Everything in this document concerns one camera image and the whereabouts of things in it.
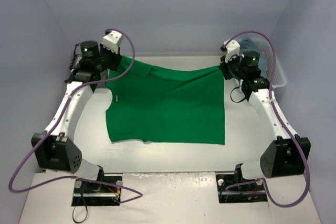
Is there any green t shirt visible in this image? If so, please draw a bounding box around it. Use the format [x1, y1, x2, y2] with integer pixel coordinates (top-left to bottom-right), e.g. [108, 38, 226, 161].
[106, 57, 225, 145]

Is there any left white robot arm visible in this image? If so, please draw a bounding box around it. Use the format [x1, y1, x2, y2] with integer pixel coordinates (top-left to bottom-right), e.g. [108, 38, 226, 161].
[31, 39, 121, 193]

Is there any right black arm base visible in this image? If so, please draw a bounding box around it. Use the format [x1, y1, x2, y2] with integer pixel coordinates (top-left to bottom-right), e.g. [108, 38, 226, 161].
[215, 164, 268, 204]

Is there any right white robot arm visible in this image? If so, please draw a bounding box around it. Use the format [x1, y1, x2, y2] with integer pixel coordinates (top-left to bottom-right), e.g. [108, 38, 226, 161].
[219, 51, 311, 188]

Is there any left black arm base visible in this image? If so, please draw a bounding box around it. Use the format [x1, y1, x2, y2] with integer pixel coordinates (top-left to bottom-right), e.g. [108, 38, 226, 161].
[71, 179, 121, 207]

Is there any blue t shirt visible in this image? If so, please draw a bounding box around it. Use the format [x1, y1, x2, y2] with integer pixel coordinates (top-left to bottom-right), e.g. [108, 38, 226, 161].
[239, 38, 268, 78]

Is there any white laundry basket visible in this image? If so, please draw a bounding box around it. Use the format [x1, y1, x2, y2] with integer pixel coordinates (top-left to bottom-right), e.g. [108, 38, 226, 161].
[253, 37, 287, 89]

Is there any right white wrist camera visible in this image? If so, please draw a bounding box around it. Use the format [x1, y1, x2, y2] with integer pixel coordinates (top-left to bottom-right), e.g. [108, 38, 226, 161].
[220, 39, 240, 62]

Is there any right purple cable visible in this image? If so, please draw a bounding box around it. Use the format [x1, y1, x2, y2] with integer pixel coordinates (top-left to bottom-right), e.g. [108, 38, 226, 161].
[224, 31, 311, 206]

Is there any purple cable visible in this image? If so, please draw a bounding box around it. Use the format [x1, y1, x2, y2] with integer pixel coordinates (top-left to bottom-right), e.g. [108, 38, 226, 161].
[224, 31, 311, 206]
[8, 28, 144, 204]

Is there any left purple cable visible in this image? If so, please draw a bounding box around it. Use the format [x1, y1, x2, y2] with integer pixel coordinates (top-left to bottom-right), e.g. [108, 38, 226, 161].
[8, 28, 144, 204]

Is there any black thin looped cable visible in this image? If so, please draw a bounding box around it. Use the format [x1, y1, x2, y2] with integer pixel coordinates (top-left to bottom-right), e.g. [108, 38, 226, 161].
[72, 192, 89, 222]

